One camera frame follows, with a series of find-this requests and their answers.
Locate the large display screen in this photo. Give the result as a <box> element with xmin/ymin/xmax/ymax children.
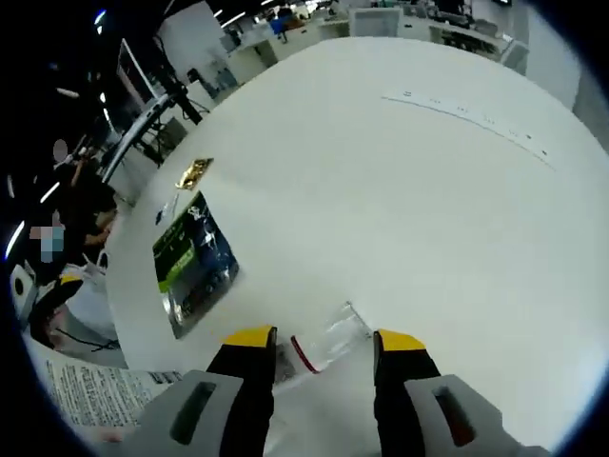
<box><xmin>115</xmin><ymin>37</ymin><xmax>156</xmax><ymax>116</ymax></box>

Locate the white standing desk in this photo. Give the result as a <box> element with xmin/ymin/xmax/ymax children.
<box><xmin>101</xmin><ymin>91</ymin><xmax>211</xmax><ymax>183</ymax></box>

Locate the white office chair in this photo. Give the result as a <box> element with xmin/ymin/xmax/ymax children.
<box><xmin>348</xmin><ymin>6</ymin><xmax>403</xmax><ymax>40</ymax></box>

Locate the green black foil packet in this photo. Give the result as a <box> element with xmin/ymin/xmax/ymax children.
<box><xmin>151</xmin><ymin>189</ymin><xmax>241</xmax><ymax>341</ymax></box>

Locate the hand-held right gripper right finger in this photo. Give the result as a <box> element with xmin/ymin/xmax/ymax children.
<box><xmin>372</xmin><ymin>328</ymin><xmax>554</xmax><ymax>457</ymax></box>

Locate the white table cable strip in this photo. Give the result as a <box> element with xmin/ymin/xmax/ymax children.
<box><xmin>380</xmin><ymin>89</ymin><xmax>559</xmax><ymax>173</ymax></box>

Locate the gold foil sachet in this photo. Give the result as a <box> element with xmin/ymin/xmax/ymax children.
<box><xmin>174</xmin><ymin>157</ymin><xmax>215</xmax><ymax>191</ymax></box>

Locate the printed paper sheet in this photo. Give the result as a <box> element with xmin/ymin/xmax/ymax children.
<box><xmin>44</xmin><ymin>358</ymin><xmax>185</xmax><ymax>430</ymax></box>

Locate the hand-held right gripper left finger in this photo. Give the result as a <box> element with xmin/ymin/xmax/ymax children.
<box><xmin>130</xmin><ymin>325</ymin><xmax>279</xmax><ymax>457</ymax></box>

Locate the black cable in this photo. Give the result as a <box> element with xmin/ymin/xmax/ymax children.
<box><xmin>50</xmin><ymin>322</ymin><xmax>121</xmax><ymax>354</ymax></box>

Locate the white pump bottle red collar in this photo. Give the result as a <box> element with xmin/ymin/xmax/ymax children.
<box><xmin>264</xmin><ymin>300</ymin><xmax>383</xmax><ymax>457</ymax></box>

